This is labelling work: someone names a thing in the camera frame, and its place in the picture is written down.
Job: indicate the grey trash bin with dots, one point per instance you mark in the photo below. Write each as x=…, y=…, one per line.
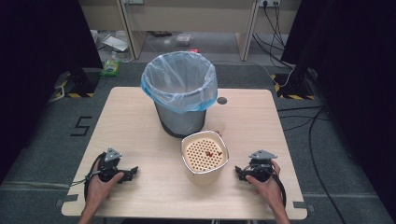
x=182, y=119

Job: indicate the dark round table grommet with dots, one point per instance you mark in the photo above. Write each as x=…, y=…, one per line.
x=222, y=100

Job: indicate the green packet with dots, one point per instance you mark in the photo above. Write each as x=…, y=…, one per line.
x=110, y=68

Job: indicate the black curtain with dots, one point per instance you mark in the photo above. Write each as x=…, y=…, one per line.
x=37, y=62
x=358, y=77

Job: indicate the blue plastic bin bag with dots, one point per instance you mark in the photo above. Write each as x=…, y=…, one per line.
x=179, y=81

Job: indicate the clear plastic bag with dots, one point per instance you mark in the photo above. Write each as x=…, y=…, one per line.
x=118, y=43

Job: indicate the person's left hand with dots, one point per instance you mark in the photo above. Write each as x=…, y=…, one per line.
x=99, y=189

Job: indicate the red food scraps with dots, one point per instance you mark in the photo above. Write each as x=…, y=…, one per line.
x=210, y=153

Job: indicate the black stand with striped base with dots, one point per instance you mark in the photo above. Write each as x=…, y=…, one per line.
x=294, y=85
x=79, y=82

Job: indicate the beige container with perforated strainer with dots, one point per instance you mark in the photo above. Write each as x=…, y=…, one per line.
x=204, y=161

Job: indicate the beige desk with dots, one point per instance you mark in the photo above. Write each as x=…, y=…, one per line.
x=190, y=18

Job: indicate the small red object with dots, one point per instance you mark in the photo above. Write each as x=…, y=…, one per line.
x=193, y=50

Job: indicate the clear plastic box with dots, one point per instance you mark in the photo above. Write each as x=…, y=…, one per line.
x=183, y=39

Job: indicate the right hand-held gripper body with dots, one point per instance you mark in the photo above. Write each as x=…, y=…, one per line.
x=261, y=168

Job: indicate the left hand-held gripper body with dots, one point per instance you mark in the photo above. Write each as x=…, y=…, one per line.
x=109, y=166

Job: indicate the white wall power outlet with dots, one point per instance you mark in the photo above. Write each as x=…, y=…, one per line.
x=269, y=2

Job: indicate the person's right hand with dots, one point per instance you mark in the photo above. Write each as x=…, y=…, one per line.
x=267, y=189

